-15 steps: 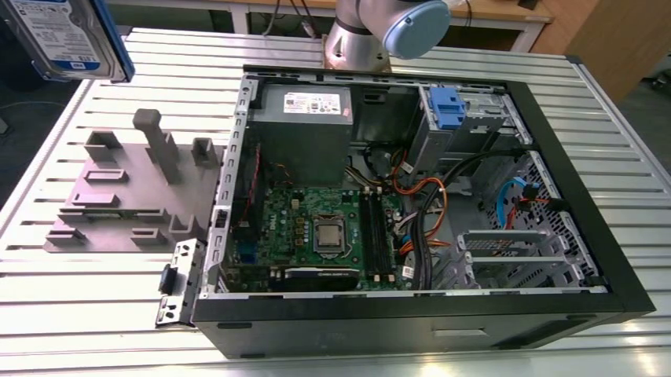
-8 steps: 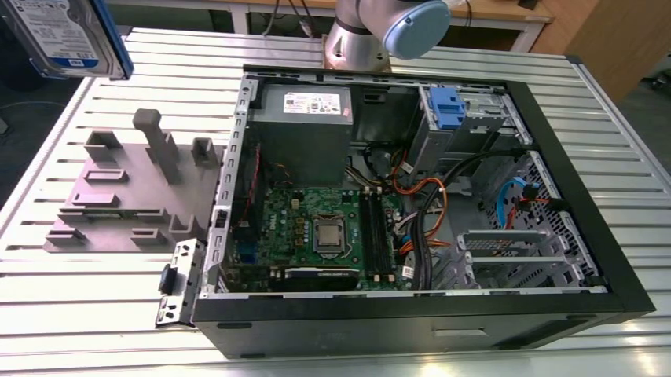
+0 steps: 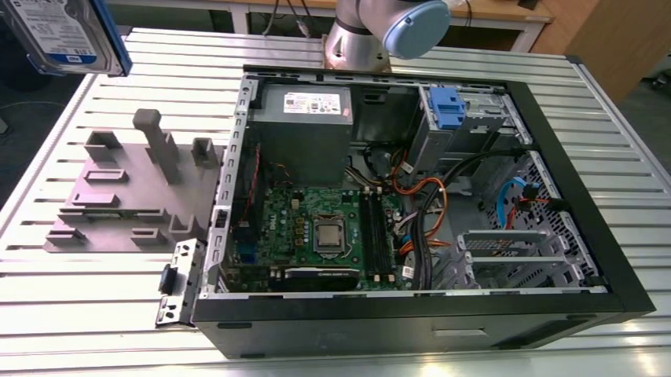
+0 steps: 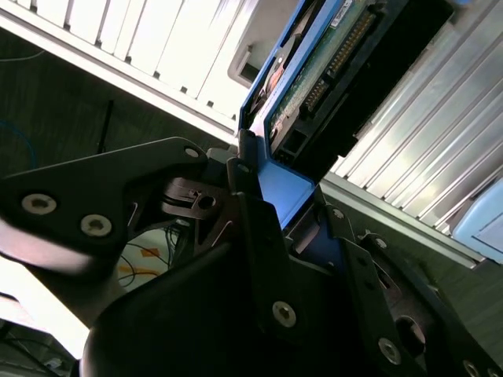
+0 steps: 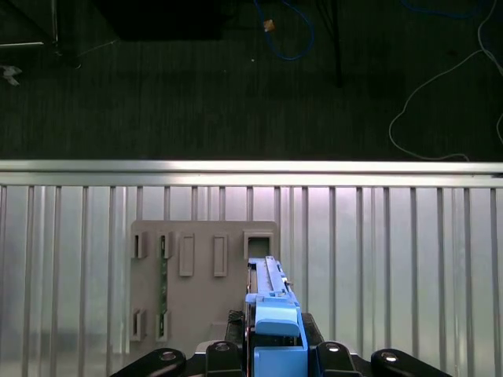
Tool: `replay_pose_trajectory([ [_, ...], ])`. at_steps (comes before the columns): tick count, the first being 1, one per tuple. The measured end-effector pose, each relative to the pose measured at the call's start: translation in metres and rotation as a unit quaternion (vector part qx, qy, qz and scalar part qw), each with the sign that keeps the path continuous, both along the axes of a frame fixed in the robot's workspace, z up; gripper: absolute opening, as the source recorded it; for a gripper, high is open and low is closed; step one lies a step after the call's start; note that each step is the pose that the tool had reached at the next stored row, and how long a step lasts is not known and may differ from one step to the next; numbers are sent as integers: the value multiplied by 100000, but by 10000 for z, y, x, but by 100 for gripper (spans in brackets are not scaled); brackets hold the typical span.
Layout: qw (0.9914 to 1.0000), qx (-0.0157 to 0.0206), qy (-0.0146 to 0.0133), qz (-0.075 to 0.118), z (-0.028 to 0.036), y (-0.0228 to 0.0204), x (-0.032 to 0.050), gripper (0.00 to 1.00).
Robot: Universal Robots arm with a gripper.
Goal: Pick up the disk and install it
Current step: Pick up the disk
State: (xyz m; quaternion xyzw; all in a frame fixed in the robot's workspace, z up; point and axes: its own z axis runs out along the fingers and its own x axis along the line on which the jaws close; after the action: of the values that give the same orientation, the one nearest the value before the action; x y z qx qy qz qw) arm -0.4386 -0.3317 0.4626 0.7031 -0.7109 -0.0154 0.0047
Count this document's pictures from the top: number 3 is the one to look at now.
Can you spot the hard disk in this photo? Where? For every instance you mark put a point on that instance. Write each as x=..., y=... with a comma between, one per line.
x=63, y=35

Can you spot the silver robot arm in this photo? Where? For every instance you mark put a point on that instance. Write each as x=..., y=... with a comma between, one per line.
x=357, y=43

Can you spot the metal disk bay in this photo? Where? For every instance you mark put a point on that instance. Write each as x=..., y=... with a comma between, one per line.
x=519, y=259

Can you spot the green motherboard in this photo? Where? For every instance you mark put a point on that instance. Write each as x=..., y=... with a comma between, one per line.
x=294, y=204

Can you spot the silver CPU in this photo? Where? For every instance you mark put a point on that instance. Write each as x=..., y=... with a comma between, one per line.
x=330, y=235

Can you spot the grey power supply unit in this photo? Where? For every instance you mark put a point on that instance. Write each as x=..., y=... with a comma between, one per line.
x=299, y=149

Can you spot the CPU socket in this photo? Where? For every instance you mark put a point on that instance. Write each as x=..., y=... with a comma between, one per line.
x=331, y=250

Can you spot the grey metal drive cage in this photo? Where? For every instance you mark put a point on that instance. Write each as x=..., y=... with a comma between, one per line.
x=435, y=145

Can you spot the black graphics card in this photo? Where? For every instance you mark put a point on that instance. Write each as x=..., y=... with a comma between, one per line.
x=315, y=277

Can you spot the blue drive latch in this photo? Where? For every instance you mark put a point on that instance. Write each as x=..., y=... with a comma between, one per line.
x=446, y=106

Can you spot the black open PC case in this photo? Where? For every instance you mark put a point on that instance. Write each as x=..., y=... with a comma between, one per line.
x=367, y=326

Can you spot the grey parts rack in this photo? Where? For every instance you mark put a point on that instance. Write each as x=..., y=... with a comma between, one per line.
x=142, y=188

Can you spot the wooden desk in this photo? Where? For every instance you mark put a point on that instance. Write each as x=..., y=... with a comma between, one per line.
x=519, y=13

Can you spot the brown cabinet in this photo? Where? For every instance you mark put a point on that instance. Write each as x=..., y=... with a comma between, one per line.
x=618, y=39

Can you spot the metal case bracket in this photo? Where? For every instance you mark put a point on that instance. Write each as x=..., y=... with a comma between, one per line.
x=186, y=275

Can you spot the black bracket latch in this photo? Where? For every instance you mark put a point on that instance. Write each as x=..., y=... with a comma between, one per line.
x=167, y=279

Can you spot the white desk frame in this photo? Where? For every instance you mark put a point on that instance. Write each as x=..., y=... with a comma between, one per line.
x=241, y=21

